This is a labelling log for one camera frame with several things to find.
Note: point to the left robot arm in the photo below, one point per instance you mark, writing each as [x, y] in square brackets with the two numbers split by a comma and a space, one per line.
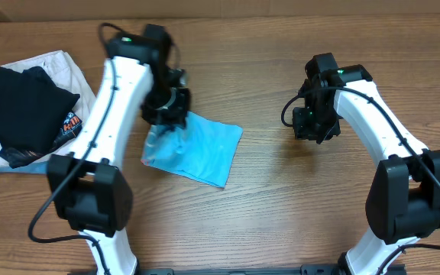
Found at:
[87, 186]

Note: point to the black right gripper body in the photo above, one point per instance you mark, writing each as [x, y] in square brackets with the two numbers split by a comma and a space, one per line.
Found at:
[320, 122]

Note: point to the light blue bottom garment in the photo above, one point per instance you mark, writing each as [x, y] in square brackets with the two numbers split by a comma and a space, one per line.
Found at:
[33, 168]

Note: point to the beige folded garment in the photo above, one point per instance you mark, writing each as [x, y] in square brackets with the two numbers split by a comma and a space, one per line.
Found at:
[62, 70]

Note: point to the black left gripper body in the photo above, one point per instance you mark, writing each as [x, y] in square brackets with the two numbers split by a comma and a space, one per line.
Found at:
[160, 105]

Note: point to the light blue t-shirt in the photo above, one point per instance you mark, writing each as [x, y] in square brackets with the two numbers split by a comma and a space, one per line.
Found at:
[202, 151]

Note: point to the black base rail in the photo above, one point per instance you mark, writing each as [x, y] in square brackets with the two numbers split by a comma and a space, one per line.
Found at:
[306, 269]

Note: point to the black folded garment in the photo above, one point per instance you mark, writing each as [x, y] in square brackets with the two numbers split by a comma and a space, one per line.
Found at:
[36, 116]

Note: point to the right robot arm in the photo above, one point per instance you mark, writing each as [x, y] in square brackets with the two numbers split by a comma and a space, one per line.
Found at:
[403, 205]

